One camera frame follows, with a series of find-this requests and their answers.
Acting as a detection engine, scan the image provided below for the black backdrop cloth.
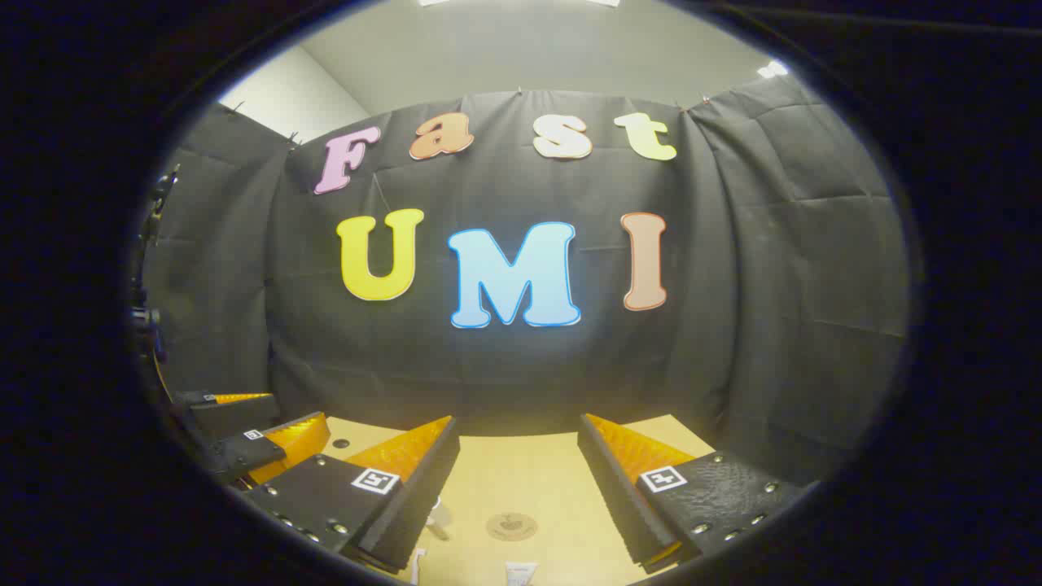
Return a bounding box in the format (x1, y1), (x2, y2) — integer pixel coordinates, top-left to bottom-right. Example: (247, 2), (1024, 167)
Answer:
(142, 77), (911, 489)

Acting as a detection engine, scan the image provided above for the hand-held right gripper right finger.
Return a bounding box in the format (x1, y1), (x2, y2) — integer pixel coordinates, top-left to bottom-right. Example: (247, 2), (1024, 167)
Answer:
(577, 413), (804, 574)

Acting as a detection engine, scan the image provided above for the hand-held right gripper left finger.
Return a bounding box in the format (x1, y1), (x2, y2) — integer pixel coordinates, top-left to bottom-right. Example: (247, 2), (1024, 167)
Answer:
(244, 415), (462, 572)

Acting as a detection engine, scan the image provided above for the wooden desktop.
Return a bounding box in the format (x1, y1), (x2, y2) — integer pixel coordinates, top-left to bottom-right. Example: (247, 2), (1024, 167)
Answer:
(317, 413), (717, 586)

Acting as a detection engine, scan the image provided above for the round cork coaster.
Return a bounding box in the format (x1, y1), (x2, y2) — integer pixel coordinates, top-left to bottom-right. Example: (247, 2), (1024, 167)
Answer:
(485, 512), (539, 543)

